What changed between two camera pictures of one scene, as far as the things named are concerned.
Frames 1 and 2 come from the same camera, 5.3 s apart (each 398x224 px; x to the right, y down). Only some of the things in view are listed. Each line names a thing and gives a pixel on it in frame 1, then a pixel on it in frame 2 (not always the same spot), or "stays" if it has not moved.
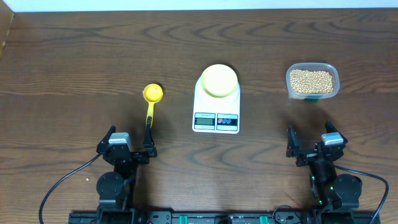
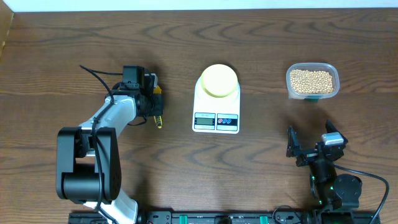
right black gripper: x=293 y=146 stays
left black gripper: x=148 y=149 → x=158 y=105
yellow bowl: x=219 y=80 stays
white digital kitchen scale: x=212 y=114 stays
